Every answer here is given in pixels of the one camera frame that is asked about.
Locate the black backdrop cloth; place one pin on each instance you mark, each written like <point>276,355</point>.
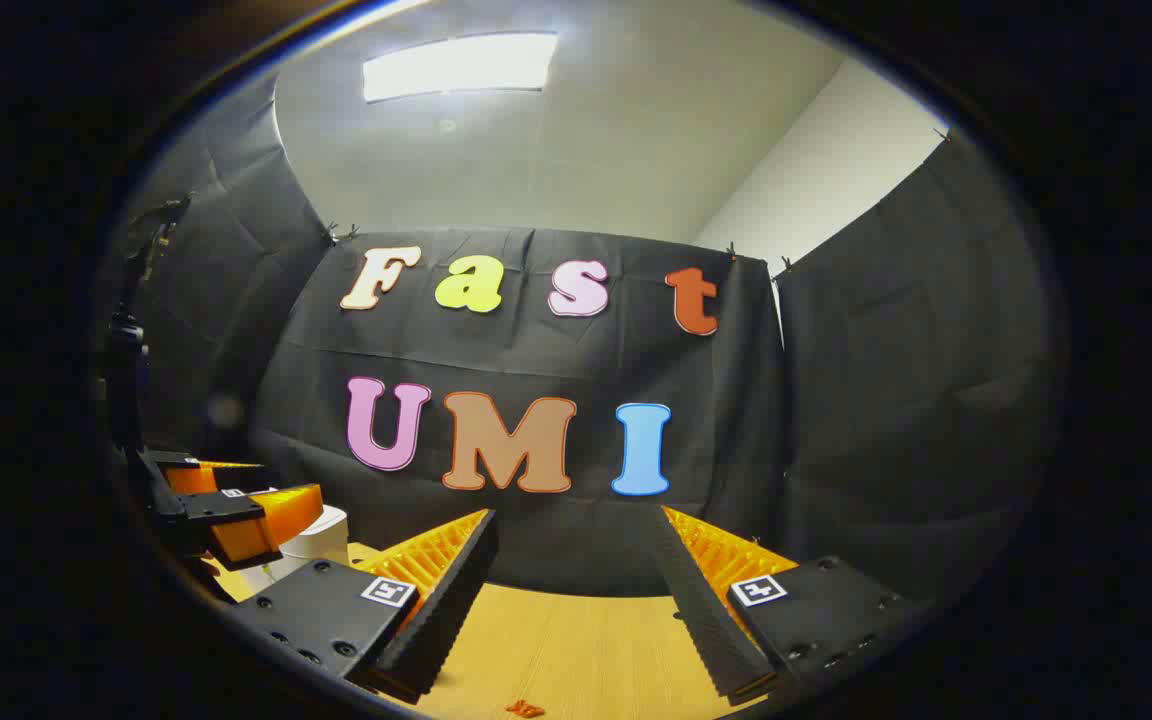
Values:
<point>536,350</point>

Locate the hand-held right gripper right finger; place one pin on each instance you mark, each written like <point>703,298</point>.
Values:
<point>706,620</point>

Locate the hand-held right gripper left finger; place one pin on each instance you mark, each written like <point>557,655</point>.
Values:
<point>441,610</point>

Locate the rectangular ceiling light panel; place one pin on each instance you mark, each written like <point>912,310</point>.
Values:
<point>461,65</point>

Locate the orange paper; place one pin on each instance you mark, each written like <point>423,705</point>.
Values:
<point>525,709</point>

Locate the white desktop garbage bin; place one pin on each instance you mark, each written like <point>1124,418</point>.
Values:
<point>321,540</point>

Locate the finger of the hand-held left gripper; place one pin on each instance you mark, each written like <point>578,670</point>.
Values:
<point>198,478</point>
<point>266,520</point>

